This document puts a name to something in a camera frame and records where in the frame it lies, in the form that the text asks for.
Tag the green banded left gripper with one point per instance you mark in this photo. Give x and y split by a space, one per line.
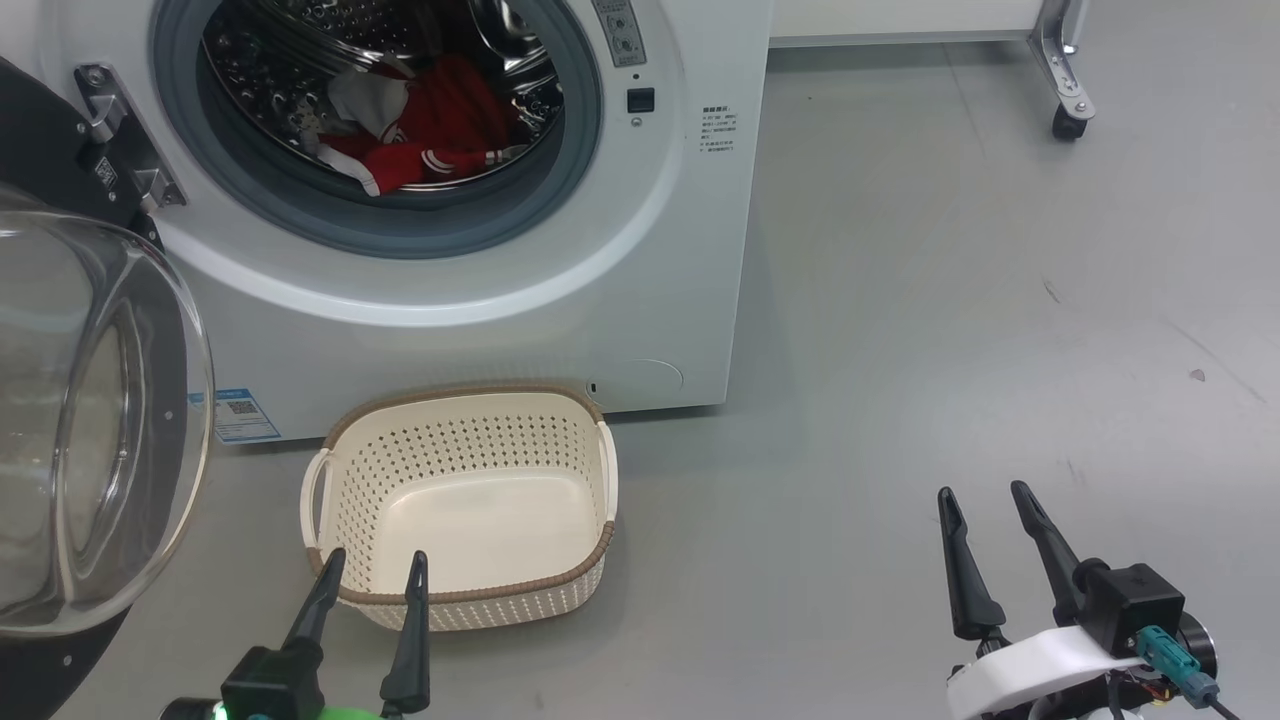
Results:
190 712

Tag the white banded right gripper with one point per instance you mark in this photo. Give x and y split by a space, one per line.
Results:
1030 665

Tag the glass washing machine door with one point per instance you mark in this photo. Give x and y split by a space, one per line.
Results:
100 420

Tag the cream perforated laundry basket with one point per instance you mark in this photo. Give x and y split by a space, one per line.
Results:
480 520

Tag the grey rubber door gasket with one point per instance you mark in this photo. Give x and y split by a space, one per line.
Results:
400 225

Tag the white front-load washing machine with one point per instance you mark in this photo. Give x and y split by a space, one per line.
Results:
650 300

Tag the metal door hinge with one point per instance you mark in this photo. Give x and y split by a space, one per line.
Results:
115 130

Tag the steel perforated washer drum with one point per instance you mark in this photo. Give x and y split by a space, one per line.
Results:
260 80

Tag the black door latch socket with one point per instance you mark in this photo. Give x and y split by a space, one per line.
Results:
640 100

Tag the blue energy label sticker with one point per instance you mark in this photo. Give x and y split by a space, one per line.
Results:
240 415

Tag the metal stand leg with caster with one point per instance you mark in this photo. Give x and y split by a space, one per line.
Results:
1065 80

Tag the small printed text label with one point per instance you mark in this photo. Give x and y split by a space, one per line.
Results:
718 128

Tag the white board panel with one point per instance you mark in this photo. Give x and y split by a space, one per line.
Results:
900 20

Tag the grey warning label sticker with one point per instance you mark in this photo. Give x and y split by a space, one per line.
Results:
620 30

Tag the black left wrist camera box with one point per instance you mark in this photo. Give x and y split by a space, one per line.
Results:
270 685

